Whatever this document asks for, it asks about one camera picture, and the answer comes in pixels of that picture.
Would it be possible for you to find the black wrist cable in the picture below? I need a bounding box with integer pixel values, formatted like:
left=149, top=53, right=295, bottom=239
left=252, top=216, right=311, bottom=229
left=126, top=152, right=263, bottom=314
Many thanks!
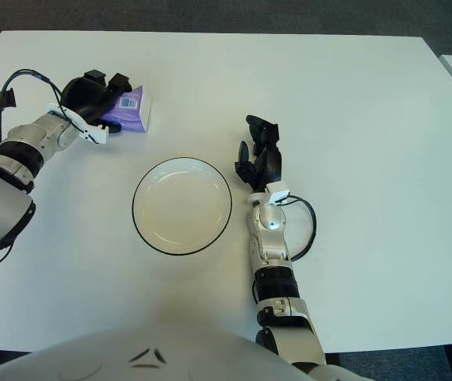
left=0, top=69, right=89, bottom=148
left=280, top=196, right=317, bottom=263

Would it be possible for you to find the purple tissue paper pack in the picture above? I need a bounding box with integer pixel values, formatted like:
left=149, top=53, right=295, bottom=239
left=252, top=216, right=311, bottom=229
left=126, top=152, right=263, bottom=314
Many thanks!
left=101, top=84, right=152, bottom=133

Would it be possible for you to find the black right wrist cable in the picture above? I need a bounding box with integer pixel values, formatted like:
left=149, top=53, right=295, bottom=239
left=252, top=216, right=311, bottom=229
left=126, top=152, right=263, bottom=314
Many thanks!
left=280, top=196, right=317, bottom=263

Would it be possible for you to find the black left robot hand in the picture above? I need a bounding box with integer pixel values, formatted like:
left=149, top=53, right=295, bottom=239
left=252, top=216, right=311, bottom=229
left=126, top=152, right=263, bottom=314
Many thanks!
left=59, top=70, right=134, bottom=134

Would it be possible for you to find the white plate with black rim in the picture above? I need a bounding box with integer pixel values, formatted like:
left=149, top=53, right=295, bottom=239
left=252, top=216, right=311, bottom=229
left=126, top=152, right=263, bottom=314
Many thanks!
left=132, top=157, right=233, bottom=255

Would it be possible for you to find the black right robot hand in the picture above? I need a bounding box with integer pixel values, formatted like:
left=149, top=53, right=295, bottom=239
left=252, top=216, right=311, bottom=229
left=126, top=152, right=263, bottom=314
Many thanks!
left=232, top=114, right=284, bottom=194

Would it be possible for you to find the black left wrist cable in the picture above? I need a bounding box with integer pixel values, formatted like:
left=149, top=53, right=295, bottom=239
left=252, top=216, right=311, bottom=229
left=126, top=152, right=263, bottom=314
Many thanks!
left=0, top=69, right=89, bottom=148

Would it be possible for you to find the grey robot torso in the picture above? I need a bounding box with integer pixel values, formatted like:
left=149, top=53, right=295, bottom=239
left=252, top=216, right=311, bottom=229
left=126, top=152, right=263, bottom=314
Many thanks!
left=0, top=317, right=377, bottom=381

